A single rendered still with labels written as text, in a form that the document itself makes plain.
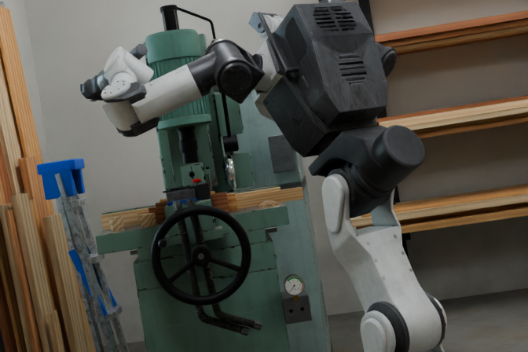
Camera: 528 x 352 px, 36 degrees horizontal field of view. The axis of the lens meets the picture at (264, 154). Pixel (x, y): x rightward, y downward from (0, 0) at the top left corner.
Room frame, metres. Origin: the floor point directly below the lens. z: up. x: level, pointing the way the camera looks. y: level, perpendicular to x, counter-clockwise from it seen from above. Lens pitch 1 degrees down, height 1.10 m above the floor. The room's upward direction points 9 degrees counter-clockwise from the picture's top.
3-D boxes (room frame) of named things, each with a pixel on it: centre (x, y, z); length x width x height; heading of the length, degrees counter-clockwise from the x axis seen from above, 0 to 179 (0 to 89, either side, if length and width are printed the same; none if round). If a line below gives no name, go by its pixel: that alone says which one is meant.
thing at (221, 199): (2.60, 0.25, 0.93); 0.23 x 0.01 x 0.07; 93
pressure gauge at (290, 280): (2.49, -0.03, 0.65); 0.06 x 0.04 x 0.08; 93
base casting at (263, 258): (2.81, 0.25, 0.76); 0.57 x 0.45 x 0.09; 3
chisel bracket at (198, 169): (2.71, 0.24, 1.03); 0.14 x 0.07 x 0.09; 3
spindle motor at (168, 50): (2.69, 0.24, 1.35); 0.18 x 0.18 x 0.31
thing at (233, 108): (2.91, 0.10, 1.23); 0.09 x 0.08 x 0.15; 3
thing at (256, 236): (2.63, 0.24, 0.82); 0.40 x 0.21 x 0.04; 93
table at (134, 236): (2.58, 0.26, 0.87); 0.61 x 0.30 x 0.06; 93
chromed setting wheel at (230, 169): (2.82, 0.12, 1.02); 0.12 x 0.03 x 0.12; 3
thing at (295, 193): (2.69, 0.17, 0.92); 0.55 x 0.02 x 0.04; 93
